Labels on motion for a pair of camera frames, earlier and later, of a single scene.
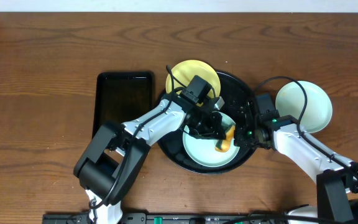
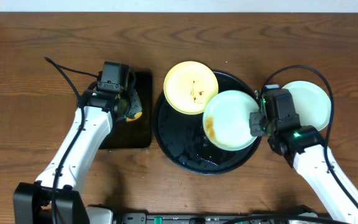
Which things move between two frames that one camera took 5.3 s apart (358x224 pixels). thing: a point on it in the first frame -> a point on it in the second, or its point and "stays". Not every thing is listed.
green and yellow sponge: [223, 145] -> [137, 116]
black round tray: [236, 98] stays
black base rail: [181, 218] stays
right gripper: [240, 140] -> [255, 129]
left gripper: [210, 127] -> [132, 104]
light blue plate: [291, 100] stays
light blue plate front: [202, 150] -> [226, 121]
